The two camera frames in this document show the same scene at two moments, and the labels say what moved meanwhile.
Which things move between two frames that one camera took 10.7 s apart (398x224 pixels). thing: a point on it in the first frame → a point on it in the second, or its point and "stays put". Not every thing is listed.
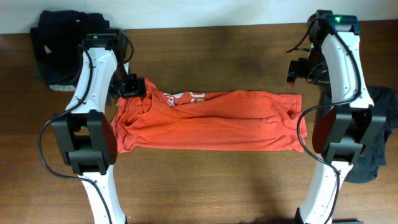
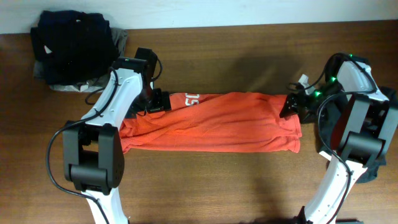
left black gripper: x=137 y=88 → x=161 y=101
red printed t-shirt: x=167 y=119 stays put
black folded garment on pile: x=55 y=43 stays put
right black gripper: x=297 y=70 → x=291 y=99
